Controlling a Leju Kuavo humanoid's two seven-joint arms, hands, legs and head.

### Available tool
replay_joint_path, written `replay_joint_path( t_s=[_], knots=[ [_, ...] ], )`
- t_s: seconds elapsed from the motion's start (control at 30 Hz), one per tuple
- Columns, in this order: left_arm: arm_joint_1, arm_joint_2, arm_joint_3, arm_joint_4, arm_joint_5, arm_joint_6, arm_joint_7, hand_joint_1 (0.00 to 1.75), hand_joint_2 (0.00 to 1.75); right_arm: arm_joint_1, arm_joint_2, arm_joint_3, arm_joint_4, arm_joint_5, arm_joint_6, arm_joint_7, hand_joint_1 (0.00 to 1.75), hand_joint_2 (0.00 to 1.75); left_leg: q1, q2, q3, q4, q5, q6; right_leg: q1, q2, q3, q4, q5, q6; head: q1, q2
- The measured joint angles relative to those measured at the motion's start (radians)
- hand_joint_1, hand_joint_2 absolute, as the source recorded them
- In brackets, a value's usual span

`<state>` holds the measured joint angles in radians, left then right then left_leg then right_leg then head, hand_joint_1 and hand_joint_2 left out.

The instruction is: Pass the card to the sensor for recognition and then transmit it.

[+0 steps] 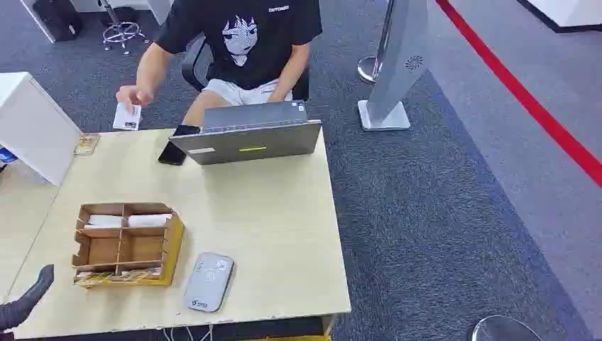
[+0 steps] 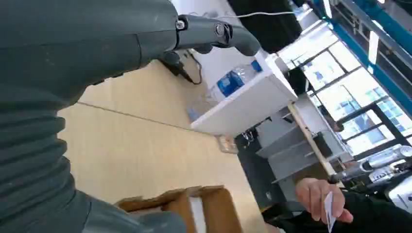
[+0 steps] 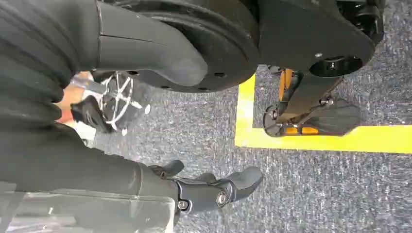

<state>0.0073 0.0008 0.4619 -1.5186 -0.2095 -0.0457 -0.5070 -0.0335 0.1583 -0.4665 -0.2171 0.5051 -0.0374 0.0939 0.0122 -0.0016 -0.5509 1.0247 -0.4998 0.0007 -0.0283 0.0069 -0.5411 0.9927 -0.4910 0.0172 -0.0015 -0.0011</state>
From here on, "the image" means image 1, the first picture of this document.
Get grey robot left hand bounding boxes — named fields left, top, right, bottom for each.
left=0, top=264, right=55, bottom=331

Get person's right hand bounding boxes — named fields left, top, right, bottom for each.
left=116, top=85, right=155, bottom=113

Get chrome stool base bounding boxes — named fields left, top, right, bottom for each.
left=99, top=0, right=152, bottom=55

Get black smartphone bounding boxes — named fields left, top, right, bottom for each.
left=157, top=124, right=202, bottom=166

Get patterned card stack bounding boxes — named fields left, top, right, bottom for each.
left=74, top=267, right=163, bottom=285

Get white cabinet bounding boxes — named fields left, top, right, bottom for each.
left=0, top=72, right=83, bottom=187

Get black bin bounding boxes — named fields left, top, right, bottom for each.
left=31, top=0, right=84, bottom=43

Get white card stack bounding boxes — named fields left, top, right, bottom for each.
left=86, top=214, right=125, bottom=230
left=127, top=212, right=174, bottom=229

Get grey laptop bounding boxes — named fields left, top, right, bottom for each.
left=168, top=100, right=322, bottom=166

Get wooden card box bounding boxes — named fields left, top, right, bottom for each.
left=71, top=202, right=185, bottom=288

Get person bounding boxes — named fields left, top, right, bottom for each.
left=116, top=0, right=324, bottom=128

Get grey card reader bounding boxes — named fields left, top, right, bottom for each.
left=182, top=251, right=236, bottom=314

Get yellow strip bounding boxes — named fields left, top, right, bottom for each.
left=239, top=334, right=333, bottom=341

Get grey kiosk stand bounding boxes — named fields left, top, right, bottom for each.
left=357, top=0, right=430, bottom=132

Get red floor tape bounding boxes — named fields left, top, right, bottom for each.
left=434, top=0, right=602, bottom=189

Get round chrome base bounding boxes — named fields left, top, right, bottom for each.
left=471, top=315, right=544, bottom=341

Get white platform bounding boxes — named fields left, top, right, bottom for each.
left=516, top=0, right=602, bottom=34

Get white cables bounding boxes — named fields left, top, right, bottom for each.
left=162, top=323, right=215, bottom=341

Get chrome stanchion post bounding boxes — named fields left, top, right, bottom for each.
left=356, top=0, right=397, bottom=86

